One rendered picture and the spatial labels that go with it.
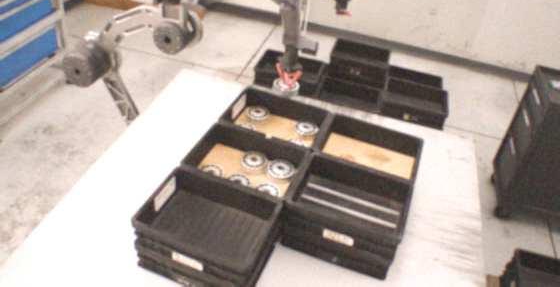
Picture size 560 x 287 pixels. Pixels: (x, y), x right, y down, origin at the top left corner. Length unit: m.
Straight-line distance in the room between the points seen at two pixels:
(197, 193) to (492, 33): 3.69
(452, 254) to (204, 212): 0.94
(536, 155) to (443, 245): 1.18
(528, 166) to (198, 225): 2.00
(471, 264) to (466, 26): 3.22
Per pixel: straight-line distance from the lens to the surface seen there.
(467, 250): 1.99
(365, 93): 3.22
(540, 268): 2.72
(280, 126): 2.09
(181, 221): 1.66
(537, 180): 3.10
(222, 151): 1.93
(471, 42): 4.91
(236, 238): 1.62
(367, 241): 1.63
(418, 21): 4.82
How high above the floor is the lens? 2.06
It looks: 36 degrees down
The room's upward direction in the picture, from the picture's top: 8 degrees clockwise
